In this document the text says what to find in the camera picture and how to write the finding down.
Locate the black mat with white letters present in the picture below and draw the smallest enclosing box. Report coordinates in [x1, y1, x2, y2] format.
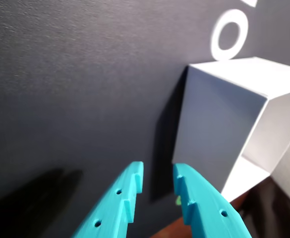
[0, 0, 290, 238]

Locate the white open cardboard box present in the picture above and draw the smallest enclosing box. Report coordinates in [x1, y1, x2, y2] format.
[172, 56, 290, 216]

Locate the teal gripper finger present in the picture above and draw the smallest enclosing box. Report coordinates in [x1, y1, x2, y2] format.
[71, 161, 144, 238]
[173, 163, 256, 238]

